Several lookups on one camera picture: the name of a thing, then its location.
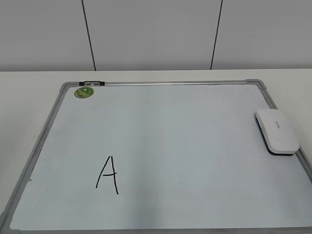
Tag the white board eraser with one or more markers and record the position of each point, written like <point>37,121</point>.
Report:
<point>277,131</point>

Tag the white board with grey frame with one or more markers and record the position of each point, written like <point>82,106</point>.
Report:
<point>160,157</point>

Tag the black silver marker clip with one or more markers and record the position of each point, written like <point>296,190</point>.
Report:
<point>91,83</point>

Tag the green round magnet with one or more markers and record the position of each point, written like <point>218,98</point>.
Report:
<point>84,92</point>

